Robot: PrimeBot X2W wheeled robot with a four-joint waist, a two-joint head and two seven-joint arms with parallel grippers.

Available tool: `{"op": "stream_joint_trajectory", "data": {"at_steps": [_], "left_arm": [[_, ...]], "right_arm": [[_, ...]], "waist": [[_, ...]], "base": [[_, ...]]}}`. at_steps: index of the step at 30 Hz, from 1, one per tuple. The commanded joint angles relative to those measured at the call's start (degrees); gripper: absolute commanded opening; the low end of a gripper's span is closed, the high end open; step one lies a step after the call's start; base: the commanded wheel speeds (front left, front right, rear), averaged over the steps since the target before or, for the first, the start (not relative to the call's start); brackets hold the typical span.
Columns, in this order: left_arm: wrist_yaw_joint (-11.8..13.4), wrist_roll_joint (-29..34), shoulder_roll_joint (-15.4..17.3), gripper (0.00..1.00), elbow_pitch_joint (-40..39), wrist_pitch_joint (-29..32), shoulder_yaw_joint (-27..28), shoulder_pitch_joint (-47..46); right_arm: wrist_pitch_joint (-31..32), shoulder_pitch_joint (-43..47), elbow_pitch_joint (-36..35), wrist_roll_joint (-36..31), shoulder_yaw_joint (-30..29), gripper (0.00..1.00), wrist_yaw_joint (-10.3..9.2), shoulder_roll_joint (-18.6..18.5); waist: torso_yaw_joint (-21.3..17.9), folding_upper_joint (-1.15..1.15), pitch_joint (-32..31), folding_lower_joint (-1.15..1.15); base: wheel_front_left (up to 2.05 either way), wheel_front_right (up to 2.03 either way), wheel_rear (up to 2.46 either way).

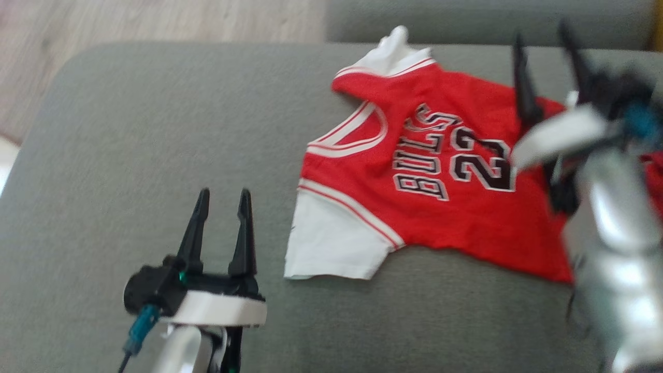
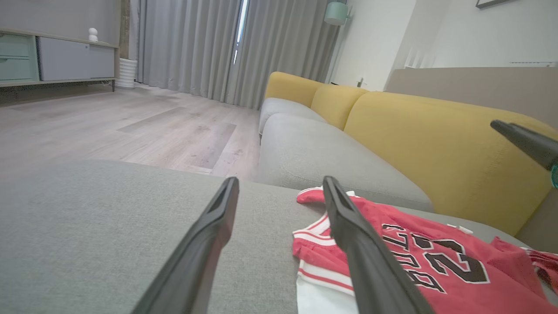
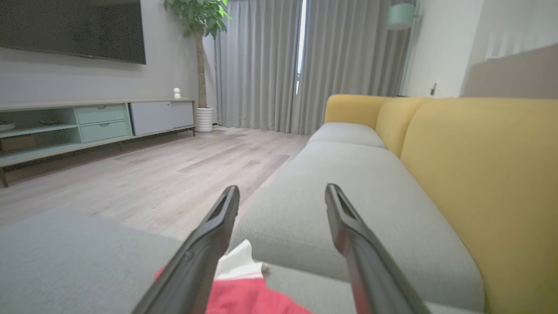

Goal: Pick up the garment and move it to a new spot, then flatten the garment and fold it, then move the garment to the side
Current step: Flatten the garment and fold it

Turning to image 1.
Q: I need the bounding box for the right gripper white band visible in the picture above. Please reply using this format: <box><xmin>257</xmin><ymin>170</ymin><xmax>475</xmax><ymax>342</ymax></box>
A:
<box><xmin>510</xmin><ymin>21</ymin><xmax>622</xmax><ymax>216</ymax></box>

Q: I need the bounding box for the long grey sofa seat cushion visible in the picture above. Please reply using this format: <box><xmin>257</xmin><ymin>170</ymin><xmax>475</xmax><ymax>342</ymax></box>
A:
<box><xmin>325</xmin><ymin>0</ymin><xmax>656</xmax><ymax>51</ymax></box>

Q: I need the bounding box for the large grey sofa seat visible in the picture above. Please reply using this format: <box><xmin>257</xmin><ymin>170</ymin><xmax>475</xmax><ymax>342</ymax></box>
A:
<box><xmin>0</xmin><ymin>41</ymin><xmax>663</xmax><ymax>373</ymax></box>

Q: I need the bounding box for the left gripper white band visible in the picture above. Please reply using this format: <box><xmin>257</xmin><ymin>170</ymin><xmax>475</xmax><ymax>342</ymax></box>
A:
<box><xmin>166</xmin><ymin>188</ymin><xmax>267</xmax><ymax>373</ymax></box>

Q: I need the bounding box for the wide yellow sofa back cushion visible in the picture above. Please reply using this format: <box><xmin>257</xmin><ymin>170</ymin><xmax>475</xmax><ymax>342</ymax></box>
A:
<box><xmin>650</xmin><ymin>0</ymin><xmax>663</xmax><ymax>52</ymax></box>

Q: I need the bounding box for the red and white basketball jersey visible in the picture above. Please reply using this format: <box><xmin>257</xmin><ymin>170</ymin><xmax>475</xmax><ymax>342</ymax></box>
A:
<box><xmin>284</xmin><ymin>26</ymin><xmax>663</xmax><ymax>284</ymax></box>

